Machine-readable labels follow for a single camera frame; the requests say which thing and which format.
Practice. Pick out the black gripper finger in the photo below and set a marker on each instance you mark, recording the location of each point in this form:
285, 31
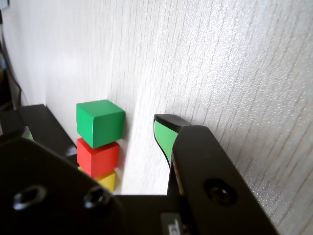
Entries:
207, 171
49, 176

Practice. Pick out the red cube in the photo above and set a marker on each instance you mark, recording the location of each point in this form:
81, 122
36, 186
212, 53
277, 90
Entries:
97, 159

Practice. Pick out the yellow cube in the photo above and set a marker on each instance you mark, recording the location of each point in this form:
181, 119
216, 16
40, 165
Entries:
107, 181

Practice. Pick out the green cube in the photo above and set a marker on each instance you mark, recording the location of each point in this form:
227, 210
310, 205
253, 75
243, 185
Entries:
97, 122

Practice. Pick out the black box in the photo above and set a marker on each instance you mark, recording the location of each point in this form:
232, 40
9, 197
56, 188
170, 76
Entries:
44, 122

